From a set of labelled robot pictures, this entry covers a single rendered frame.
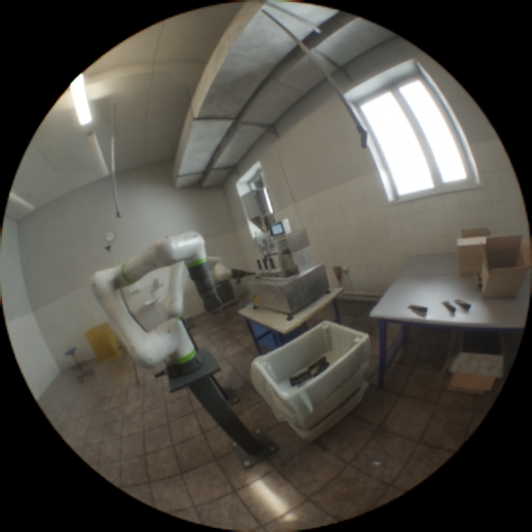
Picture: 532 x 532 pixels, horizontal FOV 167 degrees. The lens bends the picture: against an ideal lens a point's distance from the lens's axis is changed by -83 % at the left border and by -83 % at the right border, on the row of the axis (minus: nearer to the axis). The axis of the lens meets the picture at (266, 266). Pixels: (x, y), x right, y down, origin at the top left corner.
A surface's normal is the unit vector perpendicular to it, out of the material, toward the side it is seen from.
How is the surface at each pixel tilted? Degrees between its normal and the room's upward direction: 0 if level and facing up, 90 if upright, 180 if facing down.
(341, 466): 0
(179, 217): 90
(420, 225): 90
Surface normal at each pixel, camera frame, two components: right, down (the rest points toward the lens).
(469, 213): -0.80, 0.33
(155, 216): 0.53, -0.04
